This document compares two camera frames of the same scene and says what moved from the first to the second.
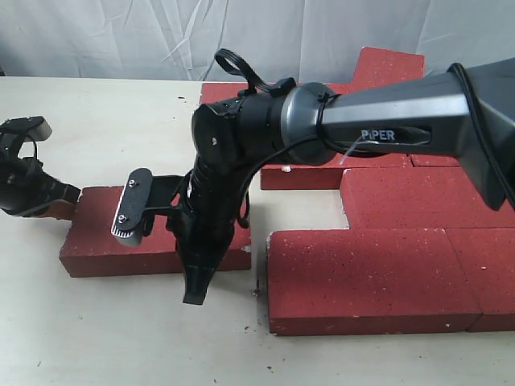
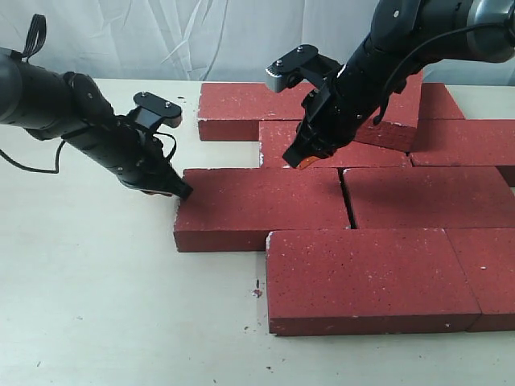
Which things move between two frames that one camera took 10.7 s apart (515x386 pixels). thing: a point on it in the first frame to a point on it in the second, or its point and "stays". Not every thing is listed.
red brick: [91, 248] to [232, 209]
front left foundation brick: [363, 281] stays
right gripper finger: [196, 281] to [294, 154]
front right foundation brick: [487, 257] stays
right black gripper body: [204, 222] to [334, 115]
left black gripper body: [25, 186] to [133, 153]
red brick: [419, 198] stays
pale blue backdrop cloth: [319, 41] stays
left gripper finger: [63, 207] to [177, 186]
